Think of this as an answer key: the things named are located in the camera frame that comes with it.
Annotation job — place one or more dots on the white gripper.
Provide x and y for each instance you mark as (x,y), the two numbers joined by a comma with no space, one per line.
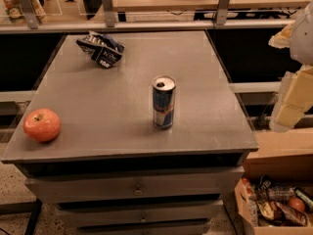
(303,38)

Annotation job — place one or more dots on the blue chip bag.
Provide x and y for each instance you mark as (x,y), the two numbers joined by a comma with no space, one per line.
(101,48)

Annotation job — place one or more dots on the redbull can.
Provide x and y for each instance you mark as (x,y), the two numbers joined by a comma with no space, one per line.
(163,101)

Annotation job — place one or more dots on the cardboard box of snacks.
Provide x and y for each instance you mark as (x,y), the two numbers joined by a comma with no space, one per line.
(272,208)

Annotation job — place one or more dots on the grey drawer cabinet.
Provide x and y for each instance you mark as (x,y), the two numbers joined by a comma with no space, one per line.
(111,171)

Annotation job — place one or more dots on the red apple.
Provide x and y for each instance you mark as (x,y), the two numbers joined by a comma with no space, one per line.
(42,125)

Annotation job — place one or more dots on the colourful snack box background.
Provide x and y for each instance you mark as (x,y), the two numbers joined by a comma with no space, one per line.
(13,10)

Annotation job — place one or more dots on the metal rail post right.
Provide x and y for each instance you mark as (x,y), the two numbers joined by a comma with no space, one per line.
(222,11)

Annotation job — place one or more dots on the metal rail post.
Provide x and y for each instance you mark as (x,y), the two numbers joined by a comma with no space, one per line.
(108,13)
(222,11)
(30,14)

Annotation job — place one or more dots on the metal rail post middle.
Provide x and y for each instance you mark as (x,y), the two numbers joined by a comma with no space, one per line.
(108,13)

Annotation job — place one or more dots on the metal rail post left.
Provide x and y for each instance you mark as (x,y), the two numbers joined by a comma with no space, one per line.
(30,14)

